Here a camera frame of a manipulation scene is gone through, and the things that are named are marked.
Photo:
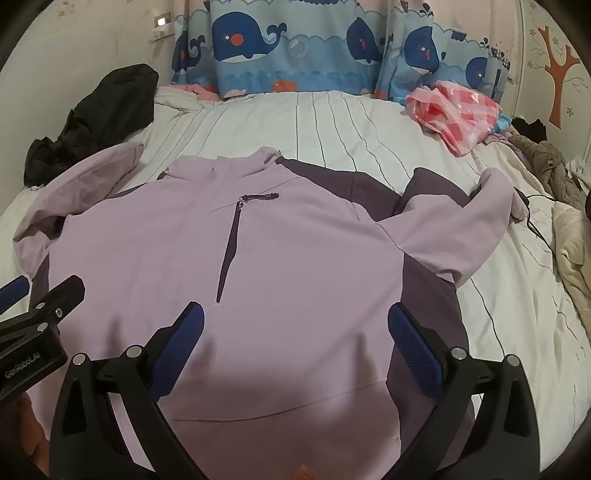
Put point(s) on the orange tree wall sticker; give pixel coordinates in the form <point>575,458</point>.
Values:
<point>558,69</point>

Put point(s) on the cream quilt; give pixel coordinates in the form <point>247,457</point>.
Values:
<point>575,249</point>

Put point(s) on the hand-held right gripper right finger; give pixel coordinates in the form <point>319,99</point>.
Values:
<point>411,339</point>

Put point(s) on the lilac and purple jacket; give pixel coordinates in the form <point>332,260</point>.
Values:
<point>286,295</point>

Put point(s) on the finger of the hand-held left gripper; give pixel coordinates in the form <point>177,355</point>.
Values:
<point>51,304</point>
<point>11,290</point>

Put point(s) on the whale print blue curtain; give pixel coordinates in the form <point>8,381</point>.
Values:
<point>295,46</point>

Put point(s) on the pink checkered plastic bag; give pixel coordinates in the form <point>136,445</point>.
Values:
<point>455,110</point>

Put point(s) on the pink cloth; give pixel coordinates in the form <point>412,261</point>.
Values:
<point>198,88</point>

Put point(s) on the black garment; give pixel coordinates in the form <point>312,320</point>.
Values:
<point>106,108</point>

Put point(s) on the striped white bed sheet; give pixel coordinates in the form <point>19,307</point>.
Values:
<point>351,124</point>

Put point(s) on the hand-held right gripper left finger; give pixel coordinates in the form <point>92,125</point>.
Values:
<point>182,344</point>

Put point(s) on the olive quilted jacket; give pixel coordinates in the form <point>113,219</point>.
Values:
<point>551,173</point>

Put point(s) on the white wall socket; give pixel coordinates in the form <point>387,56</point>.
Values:
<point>161,25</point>

